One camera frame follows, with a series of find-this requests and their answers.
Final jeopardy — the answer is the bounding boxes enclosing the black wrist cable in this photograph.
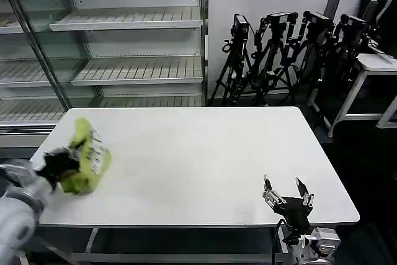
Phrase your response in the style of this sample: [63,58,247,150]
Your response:
[272,217,292,265]

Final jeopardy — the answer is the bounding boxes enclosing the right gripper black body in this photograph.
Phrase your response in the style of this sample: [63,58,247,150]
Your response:
[272,195,311,231]

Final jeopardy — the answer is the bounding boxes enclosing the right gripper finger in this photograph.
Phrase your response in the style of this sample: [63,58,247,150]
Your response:
[295,177,315,209]
[262,174,282,209]

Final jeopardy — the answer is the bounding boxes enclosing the empty white shelf rack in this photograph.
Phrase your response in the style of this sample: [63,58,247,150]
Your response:
[0,0,209,133]

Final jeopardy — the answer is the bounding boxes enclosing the yellow-green shirt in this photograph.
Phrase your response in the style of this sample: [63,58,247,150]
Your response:
[58,117,113,198]

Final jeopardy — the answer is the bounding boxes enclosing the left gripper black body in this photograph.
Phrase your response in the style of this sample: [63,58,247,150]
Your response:
[34,146,81,192]

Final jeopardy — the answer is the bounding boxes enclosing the black computer monitor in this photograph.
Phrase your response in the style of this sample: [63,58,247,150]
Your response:
[373,0,397,52]
[361,0,383,27]

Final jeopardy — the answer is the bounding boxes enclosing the white desk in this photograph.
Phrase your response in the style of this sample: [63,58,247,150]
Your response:
[308,52,397,139]

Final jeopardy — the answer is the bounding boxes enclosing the black tripod with camera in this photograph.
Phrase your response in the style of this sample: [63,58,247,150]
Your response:
[210,13,252,107]
[321,14,372,119]
[291,11,335,106]
[250,12,299,107]

